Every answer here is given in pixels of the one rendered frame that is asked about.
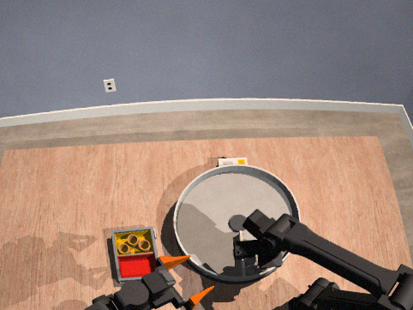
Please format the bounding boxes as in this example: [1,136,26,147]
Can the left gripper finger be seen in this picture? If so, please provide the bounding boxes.
[189,286,214,310]
[160,255,190,270]

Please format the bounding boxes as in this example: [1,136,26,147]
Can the yellow bin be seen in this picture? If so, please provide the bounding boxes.
[115,230,154,255]

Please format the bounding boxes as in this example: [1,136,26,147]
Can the red bin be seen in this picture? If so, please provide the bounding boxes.
[118,253,157,278]

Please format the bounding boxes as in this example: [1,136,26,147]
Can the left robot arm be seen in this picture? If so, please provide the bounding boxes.
[84,270,176,310]

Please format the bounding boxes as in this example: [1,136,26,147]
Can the divided red and yellow tray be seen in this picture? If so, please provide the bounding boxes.
[111,226,158,283]

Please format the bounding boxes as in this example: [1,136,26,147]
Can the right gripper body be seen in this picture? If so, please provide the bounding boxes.
[258,251,283,269]

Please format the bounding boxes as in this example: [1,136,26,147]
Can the bronze bushing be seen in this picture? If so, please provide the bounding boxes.
[118,243,131,254]
[128,235,140,248]
[139,240,151,253]

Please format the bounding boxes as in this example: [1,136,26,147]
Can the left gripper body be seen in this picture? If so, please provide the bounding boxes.
[148,257,193,310]

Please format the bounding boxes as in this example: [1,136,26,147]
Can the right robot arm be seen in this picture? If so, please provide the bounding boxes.
[233,209,413,310]

